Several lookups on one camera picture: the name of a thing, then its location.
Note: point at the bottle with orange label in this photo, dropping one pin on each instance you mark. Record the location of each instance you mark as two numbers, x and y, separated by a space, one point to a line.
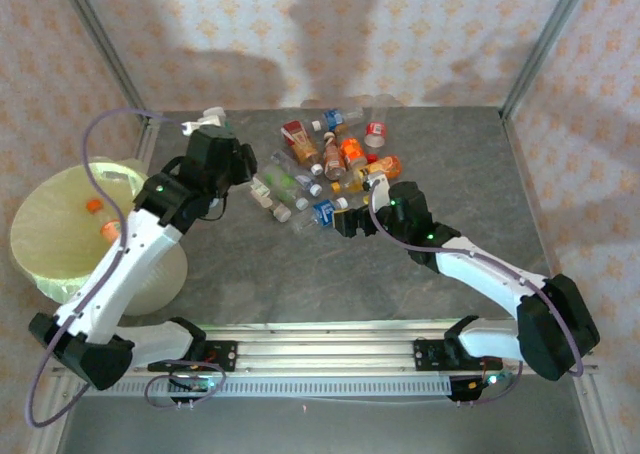
352 151

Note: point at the clear bottle green label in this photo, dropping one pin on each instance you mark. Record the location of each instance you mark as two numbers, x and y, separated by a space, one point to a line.
280 179

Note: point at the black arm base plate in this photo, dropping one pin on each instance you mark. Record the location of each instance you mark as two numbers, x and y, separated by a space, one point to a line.
430 355
222 356

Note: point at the small bottle white green label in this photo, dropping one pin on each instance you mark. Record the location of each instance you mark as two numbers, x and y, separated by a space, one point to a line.
261 189

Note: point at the clear plastic bottle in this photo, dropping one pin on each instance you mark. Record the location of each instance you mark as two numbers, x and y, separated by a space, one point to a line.
117 176

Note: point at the aluminium frame post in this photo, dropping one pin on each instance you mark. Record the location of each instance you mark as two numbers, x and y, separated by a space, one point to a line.
100 44
545 39

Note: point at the brown coffee drink bottle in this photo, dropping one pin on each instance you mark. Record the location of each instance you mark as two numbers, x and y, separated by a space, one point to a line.
334 161

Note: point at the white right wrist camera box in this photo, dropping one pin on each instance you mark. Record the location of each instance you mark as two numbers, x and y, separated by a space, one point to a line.
378 181

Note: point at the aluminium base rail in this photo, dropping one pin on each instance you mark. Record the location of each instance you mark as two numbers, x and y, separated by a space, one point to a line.
325 349

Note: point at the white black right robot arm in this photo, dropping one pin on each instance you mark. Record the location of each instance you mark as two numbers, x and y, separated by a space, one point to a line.
490 274

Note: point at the clear bottle red cola label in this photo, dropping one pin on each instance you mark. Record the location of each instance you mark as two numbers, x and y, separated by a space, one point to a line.
375 130

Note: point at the white plastic waste bin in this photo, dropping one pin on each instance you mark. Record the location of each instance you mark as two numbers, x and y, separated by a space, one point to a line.
165 284

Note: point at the black controller board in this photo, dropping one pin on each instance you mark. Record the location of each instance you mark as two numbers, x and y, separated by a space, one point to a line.
475 386
192 385

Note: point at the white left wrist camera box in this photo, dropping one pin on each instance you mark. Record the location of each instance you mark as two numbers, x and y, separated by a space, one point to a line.
210 119

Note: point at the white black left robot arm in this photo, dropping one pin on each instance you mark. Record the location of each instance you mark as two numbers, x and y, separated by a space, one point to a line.
115 274

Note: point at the aluminium frame leg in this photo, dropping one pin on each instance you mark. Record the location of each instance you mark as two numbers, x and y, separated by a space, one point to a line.
595 419
47 424

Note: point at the clear bottle white logo cap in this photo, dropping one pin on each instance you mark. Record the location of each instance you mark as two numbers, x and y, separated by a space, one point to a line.
305 179

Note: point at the orange capped drink bottle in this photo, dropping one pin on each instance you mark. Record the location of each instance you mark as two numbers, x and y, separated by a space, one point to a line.
110 230

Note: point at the tea bottle red yellow label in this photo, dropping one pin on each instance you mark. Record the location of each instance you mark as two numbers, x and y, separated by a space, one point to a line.
300 144

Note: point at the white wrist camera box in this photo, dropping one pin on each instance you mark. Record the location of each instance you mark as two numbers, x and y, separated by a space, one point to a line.
210 119
378 181

